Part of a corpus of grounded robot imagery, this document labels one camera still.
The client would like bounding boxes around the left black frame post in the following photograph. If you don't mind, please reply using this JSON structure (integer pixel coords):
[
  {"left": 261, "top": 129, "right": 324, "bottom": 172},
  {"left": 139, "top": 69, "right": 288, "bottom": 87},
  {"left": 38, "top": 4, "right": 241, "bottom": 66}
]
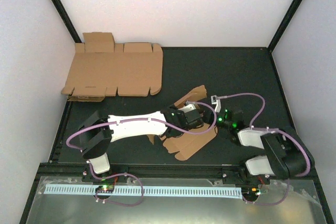
[{"left": 51, "top": 0, "right": 82, "bottom": 43}]

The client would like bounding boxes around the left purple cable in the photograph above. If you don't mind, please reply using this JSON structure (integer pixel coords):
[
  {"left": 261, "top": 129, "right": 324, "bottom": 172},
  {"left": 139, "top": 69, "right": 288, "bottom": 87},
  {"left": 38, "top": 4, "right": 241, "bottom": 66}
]
[{"left": 66, "top": 101, "right": 217, "bottom": 206}]

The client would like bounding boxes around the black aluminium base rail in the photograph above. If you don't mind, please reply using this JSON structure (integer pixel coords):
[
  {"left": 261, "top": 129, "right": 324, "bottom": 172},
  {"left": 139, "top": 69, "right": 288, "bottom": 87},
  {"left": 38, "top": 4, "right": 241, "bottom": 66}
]
[{"left": 36, "top": 163, "right": 320, "bottom": 183}]

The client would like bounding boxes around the right black frame post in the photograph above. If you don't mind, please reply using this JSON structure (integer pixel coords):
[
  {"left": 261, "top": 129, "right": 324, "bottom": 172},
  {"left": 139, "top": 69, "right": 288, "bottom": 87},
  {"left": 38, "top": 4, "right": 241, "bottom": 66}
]
[{"left": 267, "top": 0, "right": 303, "bottom": 53}]

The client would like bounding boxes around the brown cardboard box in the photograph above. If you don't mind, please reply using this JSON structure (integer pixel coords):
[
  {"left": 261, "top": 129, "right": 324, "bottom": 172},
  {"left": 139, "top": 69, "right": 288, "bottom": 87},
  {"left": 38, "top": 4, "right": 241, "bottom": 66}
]
[{"left": 148, "top": 85, "right": 218, "bottom": 161}]

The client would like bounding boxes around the black frame post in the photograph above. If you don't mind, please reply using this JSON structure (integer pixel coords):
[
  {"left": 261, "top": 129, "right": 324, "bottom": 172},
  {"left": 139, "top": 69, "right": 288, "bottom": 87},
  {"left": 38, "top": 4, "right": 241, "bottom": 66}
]
[
  {"left": 51, "top": 0, "right": 82, "bottom": 43},
  {"left": 267, "top": 0, "right": 303, "bottom": 53}
]

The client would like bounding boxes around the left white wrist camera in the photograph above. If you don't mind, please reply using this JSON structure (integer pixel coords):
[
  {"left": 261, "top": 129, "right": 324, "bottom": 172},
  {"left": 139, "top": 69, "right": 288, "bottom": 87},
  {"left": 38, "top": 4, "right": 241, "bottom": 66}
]
[{"left": 181, "top": 101, "right": 199, "bottom": 113}]

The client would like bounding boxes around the white slotted cable duct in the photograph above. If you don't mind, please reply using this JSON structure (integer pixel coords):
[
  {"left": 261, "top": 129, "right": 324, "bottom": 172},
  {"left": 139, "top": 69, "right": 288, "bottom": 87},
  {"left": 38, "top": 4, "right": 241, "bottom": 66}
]
[{"left": 44, "top": 184, "right": 243, "bottom": 199}]

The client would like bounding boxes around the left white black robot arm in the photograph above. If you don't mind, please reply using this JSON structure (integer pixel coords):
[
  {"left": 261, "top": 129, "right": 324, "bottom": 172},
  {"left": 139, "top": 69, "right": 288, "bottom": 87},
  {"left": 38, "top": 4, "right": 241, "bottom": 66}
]
[{"left": 79, "top": 104, "right": 204, "bottom": 182}]

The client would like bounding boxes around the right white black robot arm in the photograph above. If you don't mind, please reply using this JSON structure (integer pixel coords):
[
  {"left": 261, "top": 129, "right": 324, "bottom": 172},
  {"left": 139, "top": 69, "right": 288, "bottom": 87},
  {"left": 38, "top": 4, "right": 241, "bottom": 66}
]
[{"left": 216, "top": 109, "right": 315, "bottom": 184}]

